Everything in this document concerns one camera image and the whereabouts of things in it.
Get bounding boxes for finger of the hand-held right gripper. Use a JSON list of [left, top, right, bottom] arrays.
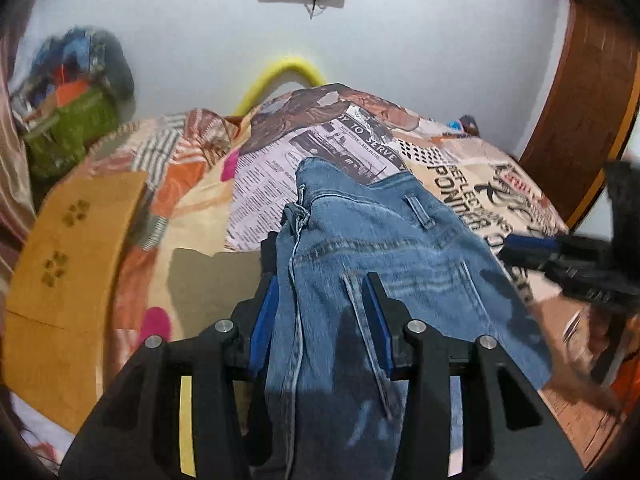
[[500, 232, 576, 273]]

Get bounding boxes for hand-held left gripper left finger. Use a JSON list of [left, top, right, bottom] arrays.
[[59, 272, 281, 480]]

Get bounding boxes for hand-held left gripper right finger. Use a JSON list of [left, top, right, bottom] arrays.
[[361, 272, 586, 480]]

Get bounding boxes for blue denim pants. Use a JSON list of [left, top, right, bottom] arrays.
[[262, 156, 553, 480]]

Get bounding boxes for olive folded cloth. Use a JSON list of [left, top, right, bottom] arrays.
[[167, 247, 263, 333]]

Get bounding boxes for colourful printed blanket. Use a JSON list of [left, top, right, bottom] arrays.
[[85, 82, 626, 461]]

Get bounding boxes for small dark blue item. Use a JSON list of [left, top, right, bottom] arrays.
[[447, 114, 482, 137]]

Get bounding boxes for brown wooden door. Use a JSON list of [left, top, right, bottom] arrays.
[[517, 0, 640, 231]]

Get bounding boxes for wooden lap desk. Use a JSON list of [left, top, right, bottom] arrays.
[[2, 170, 150, 433]]

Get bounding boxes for green patterned bag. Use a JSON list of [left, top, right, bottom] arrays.
[[22, 87, 118, 178]]

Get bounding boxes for pink striped curtain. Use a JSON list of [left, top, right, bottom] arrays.
[[0, 10, 36, 281]]

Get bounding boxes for orange box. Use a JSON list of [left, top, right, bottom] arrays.
[[40, 77, 93, 111]]

